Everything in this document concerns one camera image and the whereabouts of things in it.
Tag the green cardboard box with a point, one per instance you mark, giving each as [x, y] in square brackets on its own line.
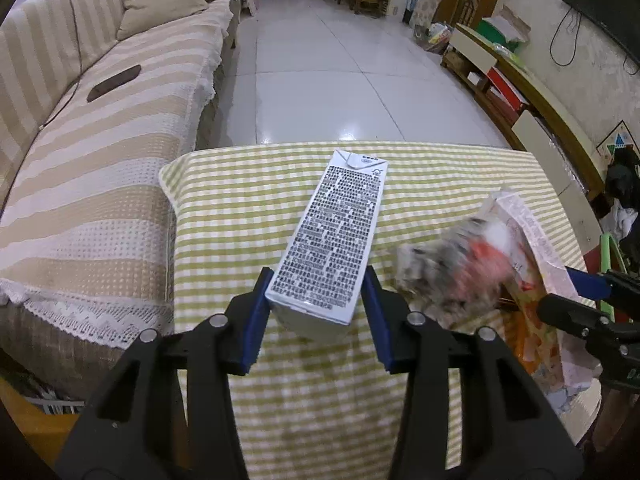
[495, 35]

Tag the beige cushion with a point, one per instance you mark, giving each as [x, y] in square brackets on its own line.
[160, 0]

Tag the pile of books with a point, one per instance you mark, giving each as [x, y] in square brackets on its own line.
[432, 37]

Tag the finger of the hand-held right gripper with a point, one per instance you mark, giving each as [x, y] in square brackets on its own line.
[590, 284]
[570, 315]

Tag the pink paper bag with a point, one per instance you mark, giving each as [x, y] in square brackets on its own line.
[530, 230]

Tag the wooden TV cabinet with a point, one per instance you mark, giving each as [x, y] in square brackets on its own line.
[540, 125]

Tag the striped beige sofa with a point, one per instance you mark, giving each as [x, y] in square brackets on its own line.
[100, 170]

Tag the white printed drink carton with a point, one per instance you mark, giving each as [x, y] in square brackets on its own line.
[330, 230]

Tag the triangle pattern game board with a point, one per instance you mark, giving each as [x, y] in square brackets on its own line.
[617, 140]

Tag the dark cloth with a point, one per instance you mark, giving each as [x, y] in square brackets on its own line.
[622, 180]

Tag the printed paper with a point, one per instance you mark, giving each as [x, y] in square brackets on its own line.
[450, 265]

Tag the red box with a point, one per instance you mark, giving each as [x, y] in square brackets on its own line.
[505, 87]

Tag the orange snack bag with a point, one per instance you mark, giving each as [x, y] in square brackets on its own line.
[530, 330]

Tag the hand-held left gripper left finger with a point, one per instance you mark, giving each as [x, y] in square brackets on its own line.
[257, 330]

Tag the checked yellow-green tablecloth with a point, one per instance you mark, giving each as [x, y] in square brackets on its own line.
[225, 200]

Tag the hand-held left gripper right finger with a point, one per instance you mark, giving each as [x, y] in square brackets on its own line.
[380, 330]

